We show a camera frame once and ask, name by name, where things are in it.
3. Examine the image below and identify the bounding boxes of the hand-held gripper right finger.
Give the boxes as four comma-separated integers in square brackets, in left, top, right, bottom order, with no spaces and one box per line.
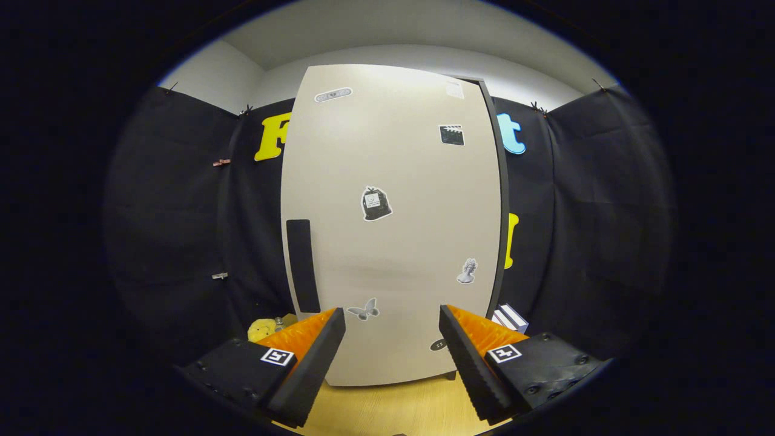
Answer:
[438,304,607,423]

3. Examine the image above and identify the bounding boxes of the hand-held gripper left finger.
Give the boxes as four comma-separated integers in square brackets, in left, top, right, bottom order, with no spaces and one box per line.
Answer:
[183,307,347,429]

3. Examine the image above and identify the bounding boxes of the grey shoe cabinet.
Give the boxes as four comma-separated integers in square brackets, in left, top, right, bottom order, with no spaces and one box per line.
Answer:
[459,77,512,382]

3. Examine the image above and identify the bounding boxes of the yellow plush toy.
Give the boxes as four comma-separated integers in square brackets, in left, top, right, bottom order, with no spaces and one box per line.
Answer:
[247,319,278,343]

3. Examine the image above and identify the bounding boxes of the blue spine book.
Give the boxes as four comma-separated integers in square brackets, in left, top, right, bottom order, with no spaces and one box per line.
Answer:
[500,303,530,335]

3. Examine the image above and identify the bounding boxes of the black backdrop cloth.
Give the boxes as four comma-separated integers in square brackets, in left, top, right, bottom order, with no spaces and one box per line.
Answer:
[103,82,676,367]

